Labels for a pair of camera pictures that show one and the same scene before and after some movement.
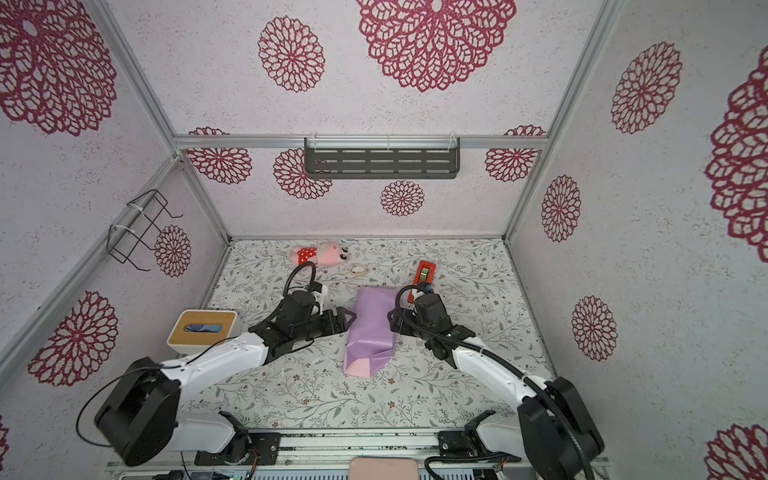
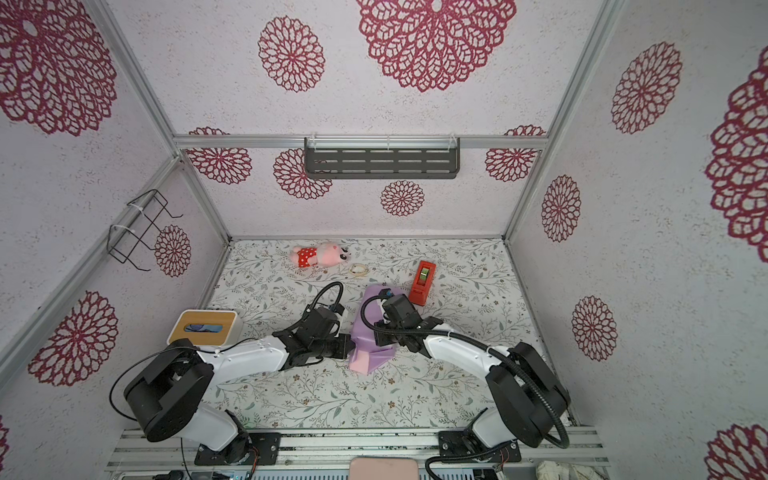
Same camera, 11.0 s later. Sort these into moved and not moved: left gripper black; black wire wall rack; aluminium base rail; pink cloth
Moved: left gripper black
Not moved: black wire wall rack; aluminium base rail; pink cloth
